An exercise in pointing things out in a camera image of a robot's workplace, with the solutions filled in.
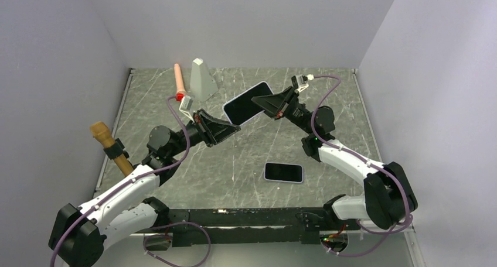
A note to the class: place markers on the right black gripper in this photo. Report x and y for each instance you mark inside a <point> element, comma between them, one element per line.
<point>277,105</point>

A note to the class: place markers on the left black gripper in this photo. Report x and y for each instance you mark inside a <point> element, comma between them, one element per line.
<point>213,130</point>

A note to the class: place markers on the phone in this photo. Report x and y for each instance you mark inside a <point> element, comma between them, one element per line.
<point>241,109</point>

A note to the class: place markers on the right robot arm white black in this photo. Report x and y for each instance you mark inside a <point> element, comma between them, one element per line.
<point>387,197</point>

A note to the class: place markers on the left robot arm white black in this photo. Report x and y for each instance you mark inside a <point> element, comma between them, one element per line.
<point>81,234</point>

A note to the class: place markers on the grey trapezoid block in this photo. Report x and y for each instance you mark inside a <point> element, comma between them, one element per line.
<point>202,84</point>

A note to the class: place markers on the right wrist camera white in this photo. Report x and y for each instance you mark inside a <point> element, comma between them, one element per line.
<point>301,82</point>

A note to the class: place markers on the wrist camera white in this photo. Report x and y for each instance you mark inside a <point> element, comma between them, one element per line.
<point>185,106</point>
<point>301,82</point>

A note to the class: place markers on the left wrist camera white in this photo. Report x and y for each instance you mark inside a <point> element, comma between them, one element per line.
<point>185,106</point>

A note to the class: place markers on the pink cylindrical handle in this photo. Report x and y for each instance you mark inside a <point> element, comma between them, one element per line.
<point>180,87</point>

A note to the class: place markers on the wooden handle tool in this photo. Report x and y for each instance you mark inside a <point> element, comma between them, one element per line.
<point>113,148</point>

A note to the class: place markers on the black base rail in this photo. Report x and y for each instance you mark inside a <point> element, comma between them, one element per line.
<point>196,235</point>

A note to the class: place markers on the aluminium frame rail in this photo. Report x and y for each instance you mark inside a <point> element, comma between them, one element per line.
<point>144,217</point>

